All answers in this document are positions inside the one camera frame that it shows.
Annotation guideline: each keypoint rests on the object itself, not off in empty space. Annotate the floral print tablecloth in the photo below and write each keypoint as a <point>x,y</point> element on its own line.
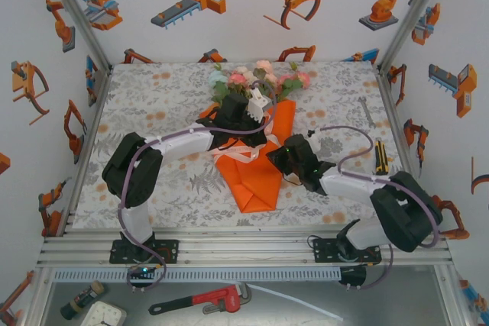
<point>153,196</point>

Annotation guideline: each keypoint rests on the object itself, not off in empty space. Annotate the orange wrapping paper sheet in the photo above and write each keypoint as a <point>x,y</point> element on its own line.
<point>260,184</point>

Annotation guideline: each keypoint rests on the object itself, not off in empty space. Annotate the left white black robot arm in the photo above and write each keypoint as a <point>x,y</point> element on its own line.
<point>133,165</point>

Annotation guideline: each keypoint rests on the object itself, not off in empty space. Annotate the aluminium side rail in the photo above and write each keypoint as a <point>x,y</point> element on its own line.
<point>397,127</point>
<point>89,142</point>

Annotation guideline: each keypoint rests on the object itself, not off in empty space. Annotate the aluminium frame post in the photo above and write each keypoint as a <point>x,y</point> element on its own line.
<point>72,13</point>
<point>416,9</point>

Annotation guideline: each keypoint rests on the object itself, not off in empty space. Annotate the yellow black utility knife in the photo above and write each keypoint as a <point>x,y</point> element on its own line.
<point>382,158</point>

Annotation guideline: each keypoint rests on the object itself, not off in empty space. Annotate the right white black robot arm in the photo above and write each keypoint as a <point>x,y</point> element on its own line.
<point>405,211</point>

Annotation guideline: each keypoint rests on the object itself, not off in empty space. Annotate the aluminium mounting rail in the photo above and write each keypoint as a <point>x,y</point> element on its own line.
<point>244,253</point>

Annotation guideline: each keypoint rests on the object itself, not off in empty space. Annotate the cream ribbon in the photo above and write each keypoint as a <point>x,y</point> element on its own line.
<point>237,156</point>

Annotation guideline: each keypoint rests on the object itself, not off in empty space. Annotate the artificial flower bouquet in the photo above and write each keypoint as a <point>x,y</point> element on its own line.
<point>290,81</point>

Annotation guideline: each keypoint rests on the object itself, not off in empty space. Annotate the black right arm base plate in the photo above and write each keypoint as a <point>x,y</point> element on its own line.
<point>322,251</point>

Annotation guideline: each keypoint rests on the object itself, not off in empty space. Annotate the black controller board green light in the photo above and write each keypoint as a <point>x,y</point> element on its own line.
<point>143,272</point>

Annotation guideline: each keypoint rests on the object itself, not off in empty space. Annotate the white alarm clock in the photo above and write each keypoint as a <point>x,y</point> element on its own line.
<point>103,314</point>

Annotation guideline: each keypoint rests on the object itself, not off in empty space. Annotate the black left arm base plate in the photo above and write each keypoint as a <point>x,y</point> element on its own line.
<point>172,251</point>

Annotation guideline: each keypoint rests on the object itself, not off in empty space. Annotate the red pipe wrench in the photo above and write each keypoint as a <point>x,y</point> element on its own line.
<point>214,299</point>

